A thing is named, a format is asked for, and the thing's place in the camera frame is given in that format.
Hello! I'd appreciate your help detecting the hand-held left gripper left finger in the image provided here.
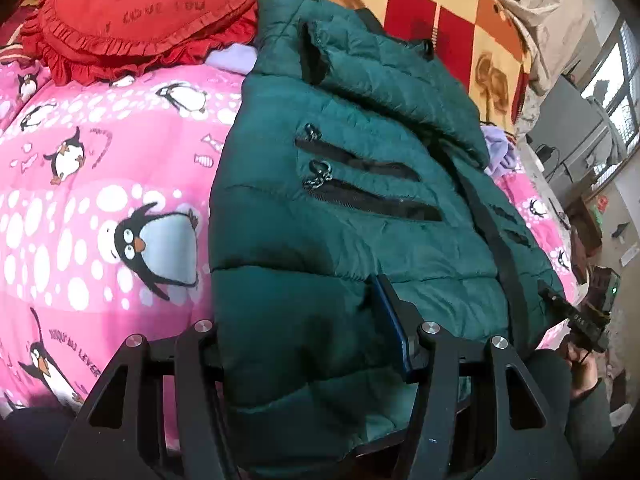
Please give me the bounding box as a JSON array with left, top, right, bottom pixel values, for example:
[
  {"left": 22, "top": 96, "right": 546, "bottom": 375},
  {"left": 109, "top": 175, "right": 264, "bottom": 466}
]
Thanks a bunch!
[{"left": 55, "top": 320, "right": 236, "bottom": 480}]

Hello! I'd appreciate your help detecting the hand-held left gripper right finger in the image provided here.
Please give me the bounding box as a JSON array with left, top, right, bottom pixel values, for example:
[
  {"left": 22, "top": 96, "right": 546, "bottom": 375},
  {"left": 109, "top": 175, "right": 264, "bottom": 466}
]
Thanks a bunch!
[{"left": 372, "top": 274, "right": 581, "bottom": 480}]

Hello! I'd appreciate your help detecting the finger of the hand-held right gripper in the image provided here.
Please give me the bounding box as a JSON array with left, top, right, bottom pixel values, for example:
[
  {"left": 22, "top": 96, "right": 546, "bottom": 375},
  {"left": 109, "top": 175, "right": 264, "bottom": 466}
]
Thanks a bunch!
[
  {"left": 569, "top": 326, "right": 609, "bottom": 354},
  {"left": 542, "top": 291, "right": 611, "bottom": 331}
]

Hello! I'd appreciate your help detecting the green puffer jacket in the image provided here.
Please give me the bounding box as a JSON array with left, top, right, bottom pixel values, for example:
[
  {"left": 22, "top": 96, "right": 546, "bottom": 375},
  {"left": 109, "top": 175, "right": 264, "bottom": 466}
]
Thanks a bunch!
[{"left": 207, "top": 0, "right": 581, "bottom": 480}]

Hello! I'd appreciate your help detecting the person's right forearm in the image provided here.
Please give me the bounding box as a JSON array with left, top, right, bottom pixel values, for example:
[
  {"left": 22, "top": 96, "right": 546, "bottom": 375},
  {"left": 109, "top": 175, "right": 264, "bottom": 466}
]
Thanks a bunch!
[{"left": 527, "top": 347, "right": 618, "bottom": 480}]

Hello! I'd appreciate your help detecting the person's right hand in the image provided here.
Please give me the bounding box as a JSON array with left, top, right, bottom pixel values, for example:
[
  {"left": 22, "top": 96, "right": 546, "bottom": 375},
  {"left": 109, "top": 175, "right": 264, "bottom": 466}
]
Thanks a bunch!
[{"left": 564, "top": 344, "right": 602, "bottom": 402}]

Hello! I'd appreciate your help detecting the brown wooden furniture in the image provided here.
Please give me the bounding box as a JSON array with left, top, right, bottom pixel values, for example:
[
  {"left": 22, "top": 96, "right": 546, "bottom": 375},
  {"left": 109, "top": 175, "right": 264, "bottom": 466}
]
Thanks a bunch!
[{"left": 565, "top": 195, "right": 606, "bottom": 261}]

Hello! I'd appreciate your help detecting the grey cabinet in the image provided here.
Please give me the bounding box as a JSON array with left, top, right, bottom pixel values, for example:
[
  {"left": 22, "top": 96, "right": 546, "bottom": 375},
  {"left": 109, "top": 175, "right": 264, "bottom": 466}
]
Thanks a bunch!
[{"left": 530, "top": 75, "right": 613, "bottom": 181}]

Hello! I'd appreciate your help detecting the barred window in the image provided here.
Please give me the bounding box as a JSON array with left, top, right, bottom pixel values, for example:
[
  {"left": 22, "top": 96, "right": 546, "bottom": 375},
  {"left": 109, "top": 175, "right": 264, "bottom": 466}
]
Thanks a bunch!
[{"left": 582, "top": 20, "right": 640, "bottom": 151}]

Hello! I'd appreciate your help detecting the pink penguin blanket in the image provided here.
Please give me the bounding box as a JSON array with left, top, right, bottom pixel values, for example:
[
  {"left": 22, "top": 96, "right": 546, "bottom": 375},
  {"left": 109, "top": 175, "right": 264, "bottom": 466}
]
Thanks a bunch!
[{"left": 0, "top": 42, "right": 583, "bottom": 433}]

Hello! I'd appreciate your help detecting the beige patterned curtain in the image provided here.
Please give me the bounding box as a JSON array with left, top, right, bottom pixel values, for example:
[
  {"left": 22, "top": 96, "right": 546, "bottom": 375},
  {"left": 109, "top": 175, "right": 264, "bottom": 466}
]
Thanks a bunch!
[{"left": 492, "top": 0, "right": 601, "bottom": 96}]

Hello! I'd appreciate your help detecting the floral patchwork blanket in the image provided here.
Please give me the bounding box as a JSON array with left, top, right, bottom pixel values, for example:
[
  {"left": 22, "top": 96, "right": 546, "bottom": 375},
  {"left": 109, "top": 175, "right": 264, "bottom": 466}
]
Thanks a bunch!
[{"left": 280, "top": 0, "right": 533, "bottom": 136}]

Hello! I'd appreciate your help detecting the red heart-shaped pillow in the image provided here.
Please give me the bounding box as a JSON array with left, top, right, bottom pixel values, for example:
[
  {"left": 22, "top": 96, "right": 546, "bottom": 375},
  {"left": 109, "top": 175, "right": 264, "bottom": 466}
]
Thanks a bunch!
[{"left": 20, "top": 0, "right": 291, "bottom": 86}]

